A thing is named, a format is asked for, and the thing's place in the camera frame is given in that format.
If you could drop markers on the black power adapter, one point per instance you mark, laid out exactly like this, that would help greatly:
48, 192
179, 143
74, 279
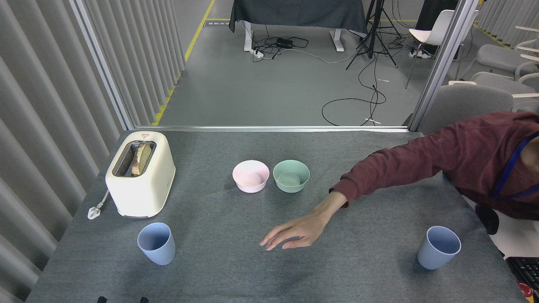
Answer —
285, 42

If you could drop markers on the silver aluminium post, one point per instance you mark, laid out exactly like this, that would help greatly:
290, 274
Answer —
103, 67
442, 67

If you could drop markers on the white power strip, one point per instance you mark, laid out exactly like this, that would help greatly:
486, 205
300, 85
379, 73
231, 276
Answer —
257, 53

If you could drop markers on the white desk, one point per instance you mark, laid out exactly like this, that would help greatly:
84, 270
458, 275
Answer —
520, 237

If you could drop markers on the person's right hand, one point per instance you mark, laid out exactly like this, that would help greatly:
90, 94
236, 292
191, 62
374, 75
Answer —
307, 229

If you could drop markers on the black computer mouse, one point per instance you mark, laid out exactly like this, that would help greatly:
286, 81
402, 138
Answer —
488, 221

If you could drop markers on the black tripod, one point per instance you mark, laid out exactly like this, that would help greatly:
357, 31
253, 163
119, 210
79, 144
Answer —
372, 29

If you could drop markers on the person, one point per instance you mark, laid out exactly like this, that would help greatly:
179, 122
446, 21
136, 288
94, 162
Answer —
436, 12
471, 155

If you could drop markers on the black keyboard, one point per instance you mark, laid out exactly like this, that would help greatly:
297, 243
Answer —
526, 271

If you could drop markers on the person's right forearm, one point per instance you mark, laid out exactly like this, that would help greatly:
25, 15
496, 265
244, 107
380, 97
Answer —
379, 172

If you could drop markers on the blue plastic cup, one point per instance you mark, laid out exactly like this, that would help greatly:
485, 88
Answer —
156, 252
433, 259

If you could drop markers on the silver aluminium rail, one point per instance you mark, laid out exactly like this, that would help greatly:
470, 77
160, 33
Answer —
269, 128

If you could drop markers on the table with dark cloth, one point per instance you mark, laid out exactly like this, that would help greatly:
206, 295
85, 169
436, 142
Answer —
294, 12

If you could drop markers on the grey office chair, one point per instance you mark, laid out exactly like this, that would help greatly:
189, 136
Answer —
463, 105

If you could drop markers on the red round button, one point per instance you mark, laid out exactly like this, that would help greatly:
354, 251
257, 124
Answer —
526, 291

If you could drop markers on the grey lounge chair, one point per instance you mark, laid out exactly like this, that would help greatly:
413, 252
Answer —
501, 82
497, 57

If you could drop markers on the pink bowl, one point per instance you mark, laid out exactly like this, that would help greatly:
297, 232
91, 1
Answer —
250, 185

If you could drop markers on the white chair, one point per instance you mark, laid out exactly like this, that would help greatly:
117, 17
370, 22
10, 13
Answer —
429, 35

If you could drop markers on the toasted bread slice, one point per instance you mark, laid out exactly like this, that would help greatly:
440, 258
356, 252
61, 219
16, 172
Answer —
141, 159

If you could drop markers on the cream white toaster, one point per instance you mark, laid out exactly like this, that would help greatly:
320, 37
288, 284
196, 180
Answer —
141, 195

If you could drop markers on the green bowl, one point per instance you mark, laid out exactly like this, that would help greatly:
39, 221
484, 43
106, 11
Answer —
290, 187

